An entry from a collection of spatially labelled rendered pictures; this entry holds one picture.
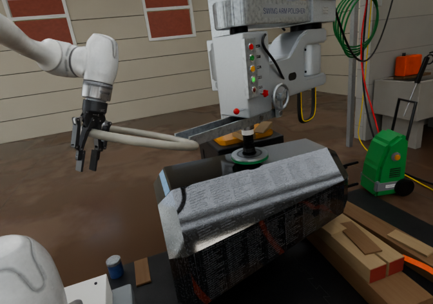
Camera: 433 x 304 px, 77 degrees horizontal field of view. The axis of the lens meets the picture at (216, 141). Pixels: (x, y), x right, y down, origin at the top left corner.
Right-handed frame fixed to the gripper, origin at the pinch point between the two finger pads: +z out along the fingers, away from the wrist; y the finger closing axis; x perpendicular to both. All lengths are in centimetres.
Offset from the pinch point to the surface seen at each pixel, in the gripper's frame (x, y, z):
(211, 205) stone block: -14, 65, 22
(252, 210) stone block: -32, 78, 22
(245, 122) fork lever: -19, 76, -23
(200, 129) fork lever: -3, 59, -16
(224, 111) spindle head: -6, 76, -28
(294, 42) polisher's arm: -29, 103, -75
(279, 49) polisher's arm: -21, 103, -71
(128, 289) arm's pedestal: -22.5, 4.7, 36.6
